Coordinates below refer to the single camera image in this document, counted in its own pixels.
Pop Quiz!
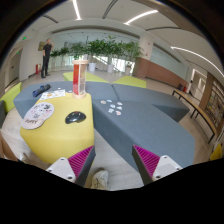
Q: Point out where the grey bench seat left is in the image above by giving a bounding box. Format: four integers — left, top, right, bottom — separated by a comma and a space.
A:
13, 80, 119, 120

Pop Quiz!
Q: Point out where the white shoe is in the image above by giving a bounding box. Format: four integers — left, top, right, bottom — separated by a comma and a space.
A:
91, 170, 109, 190

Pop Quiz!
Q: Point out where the person in black clothes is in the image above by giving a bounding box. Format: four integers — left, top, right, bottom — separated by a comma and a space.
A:
41, 38, 54, 78

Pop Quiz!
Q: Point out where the potted green plant right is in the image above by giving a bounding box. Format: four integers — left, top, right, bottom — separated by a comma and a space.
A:
123, 41, 142, 75

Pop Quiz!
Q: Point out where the round puppy mouse pad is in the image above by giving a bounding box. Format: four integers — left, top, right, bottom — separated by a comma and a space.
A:
21, 102, 54, 130

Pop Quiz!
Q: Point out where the potted green plant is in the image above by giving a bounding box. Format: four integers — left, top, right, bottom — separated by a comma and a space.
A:
123, 41, 142, 75
86, 39, 106, 72

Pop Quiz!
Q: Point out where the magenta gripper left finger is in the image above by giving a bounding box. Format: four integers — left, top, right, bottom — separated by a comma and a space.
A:
47, 146, 96, 187

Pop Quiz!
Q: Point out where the dark blue folded umbrella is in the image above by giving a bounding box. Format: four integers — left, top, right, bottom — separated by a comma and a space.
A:
32, 84, 51, 97

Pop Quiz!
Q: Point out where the potted green plant centre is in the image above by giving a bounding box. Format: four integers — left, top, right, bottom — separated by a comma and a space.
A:
86, 39, 106, 72

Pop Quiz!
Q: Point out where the wooden bench black frame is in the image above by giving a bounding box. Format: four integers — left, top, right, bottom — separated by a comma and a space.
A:
172, 89, 216, 144

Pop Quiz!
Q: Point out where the grey bench seat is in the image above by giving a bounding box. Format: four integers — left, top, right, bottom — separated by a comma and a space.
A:
13, 80, 119, 120
86, 82, 195, 167

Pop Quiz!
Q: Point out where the yellow bench seat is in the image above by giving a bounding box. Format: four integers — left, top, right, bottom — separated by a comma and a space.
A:
20, 93, 94, 164

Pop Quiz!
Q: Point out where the wooden bookshelf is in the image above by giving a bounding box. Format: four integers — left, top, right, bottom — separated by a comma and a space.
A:
206, 79, 224, 128

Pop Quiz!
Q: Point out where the black computer mouse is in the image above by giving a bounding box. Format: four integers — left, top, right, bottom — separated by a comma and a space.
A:
65, 111, 86, 124

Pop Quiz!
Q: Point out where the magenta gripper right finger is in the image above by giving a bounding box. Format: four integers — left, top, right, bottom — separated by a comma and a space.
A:
132, 145, 182, 185

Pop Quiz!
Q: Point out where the red fire extinguisher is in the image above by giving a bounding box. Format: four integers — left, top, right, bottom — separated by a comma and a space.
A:
36, 64, 40, 74

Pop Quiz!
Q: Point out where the green bench seat far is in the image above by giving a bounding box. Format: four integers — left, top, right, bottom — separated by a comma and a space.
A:
62, 71, 110, 84

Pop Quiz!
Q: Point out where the white printed sheet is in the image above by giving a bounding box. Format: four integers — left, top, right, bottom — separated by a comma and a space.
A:
39, 89, 65, 100

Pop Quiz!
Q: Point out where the grey bench seat right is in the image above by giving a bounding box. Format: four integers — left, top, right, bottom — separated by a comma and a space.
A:
86, 82, 195, 167

